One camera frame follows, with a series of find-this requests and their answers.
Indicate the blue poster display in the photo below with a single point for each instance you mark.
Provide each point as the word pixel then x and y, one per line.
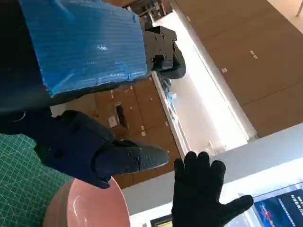
pixel 279 208

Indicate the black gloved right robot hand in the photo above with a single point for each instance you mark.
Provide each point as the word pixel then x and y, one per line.
pixel 198 189

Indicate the pink bowl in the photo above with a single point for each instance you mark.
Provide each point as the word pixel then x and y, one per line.
pixel 94 208

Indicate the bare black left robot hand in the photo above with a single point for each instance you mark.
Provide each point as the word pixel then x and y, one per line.
pixel 82 47

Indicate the green cutting mat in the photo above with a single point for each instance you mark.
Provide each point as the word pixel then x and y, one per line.
pixel 19 177

